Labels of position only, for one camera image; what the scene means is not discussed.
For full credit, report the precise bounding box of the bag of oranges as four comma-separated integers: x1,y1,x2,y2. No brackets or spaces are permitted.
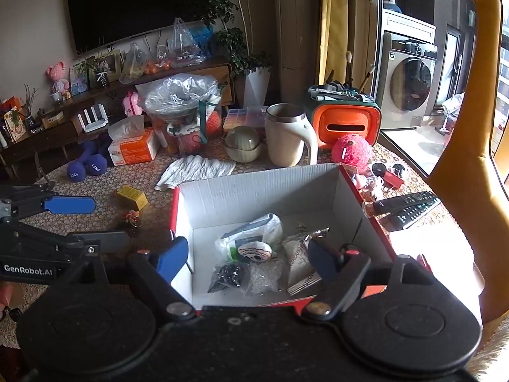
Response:
143,60,173,75

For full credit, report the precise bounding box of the brown printed foil packet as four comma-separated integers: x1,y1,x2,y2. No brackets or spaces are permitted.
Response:
282,225,331,297

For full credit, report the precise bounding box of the black beads packet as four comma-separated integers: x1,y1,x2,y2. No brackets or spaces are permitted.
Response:
207,263,245,296

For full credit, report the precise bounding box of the pink fuzzy ball toy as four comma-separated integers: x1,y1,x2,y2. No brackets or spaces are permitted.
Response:
332,134,373,166

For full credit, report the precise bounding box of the purple dumbbell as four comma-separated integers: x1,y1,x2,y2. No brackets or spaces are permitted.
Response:
67,143,96,184
85,137,113,176

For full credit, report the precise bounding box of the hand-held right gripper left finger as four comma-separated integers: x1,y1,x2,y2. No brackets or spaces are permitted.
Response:
52,237,197,323

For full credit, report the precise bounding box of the small cardboard box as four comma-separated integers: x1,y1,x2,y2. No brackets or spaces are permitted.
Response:
42,110,64,129

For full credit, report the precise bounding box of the pink toy backpack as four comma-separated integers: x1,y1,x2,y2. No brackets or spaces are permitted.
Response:
122,90,143,117

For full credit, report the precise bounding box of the pale photo frame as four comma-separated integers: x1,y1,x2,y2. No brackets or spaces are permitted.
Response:
93,50,122,84

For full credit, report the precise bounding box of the round cream lidded bowl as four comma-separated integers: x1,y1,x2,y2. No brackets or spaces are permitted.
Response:
224,126,264,163

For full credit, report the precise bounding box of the small plant in dotted pot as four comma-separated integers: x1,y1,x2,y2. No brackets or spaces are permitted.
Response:
75,46,116,88

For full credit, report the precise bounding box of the white red cardboard box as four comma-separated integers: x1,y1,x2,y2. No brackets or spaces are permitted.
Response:
170,162,398,311

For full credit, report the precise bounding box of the plastic bag of yellow fruit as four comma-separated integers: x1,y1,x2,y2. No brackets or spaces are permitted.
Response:
119,43,146,85

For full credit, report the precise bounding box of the orange green storage holder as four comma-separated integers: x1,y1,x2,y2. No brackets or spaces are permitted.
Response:
308,85,382,150

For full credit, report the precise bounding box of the white cloth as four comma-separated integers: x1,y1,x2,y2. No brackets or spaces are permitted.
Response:
154,155,236,192

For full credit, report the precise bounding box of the white fluffy cushion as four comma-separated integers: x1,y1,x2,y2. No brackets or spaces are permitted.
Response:
465,318,509,382

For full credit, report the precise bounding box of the small pink figurine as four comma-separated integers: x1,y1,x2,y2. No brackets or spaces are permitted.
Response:
354,175,382,202

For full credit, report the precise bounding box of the pink plush toy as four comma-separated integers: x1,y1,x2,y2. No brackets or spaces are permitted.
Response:
45,61,72,100

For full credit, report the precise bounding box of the round printed container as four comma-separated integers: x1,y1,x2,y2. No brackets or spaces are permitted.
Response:
161,111,223,158

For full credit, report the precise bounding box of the round white badge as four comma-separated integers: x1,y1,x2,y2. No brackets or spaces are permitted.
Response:
237,242,273,263

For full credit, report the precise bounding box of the blue packet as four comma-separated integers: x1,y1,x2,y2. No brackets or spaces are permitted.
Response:
189,24,215,56

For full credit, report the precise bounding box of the tall green houseplant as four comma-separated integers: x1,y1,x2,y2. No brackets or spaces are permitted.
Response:
201,0,275,76

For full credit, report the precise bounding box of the vase with twigs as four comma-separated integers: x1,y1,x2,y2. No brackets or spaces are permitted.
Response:
23,84,40,130

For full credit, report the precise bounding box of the clear bead organizer case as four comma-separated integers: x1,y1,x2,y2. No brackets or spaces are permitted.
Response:
223,107,269,132

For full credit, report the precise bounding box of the printed gift bag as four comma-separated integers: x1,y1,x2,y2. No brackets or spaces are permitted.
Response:
3,107,28,143

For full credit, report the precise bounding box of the yellow chair back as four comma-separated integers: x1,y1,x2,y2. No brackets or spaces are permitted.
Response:
427,0,509,325

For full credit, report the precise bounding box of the white router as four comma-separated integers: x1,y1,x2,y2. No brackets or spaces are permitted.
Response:
77,103,109,133

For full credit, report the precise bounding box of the yellow curtain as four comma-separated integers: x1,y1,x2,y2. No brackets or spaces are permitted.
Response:
316,0,348,86

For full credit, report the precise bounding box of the silver washing machine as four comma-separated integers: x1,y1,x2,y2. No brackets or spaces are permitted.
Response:
376,10,438,130

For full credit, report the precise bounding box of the black remote control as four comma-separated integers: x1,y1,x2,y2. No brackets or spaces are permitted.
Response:
387,198,442,232
372,192,436,216

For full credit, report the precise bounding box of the white plant pot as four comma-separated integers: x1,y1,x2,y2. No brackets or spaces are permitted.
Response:
242,67,271,108

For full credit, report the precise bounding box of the white orange bottle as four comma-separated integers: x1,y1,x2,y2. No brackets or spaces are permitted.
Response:
153,117,168,148

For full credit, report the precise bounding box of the orange tissue box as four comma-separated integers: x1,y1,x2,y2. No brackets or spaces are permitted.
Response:
107,115,160,166

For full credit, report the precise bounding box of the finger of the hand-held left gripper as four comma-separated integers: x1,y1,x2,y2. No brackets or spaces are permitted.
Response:
11,194,97,216
66,229,132,252

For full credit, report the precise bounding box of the clear bag with red contents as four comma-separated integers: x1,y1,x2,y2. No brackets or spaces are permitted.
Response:
167,18,207,68

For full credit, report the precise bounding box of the large clear plastic bag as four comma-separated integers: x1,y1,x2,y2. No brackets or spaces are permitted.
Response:
136,74,223,118

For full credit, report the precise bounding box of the white plastic bag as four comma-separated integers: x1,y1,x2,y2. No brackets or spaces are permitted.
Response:
215,213,284,261

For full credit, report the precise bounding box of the cream mug with handle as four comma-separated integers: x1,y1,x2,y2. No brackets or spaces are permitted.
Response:
265,103,319,168

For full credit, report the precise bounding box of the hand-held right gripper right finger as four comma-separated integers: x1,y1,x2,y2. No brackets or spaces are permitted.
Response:
302,239,458,322

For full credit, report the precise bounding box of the small yellow box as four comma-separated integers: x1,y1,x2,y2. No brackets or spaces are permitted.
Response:
116,186,149,211

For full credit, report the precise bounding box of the blue pink picture card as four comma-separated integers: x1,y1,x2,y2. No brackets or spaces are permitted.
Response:
69,64,90,96

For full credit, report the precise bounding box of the dark wooden tv cabinet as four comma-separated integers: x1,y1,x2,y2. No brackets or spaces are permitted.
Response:
0,58,235,176

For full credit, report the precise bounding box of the black television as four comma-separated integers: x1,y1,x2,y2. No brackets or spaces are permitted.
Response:
66,0,211,54

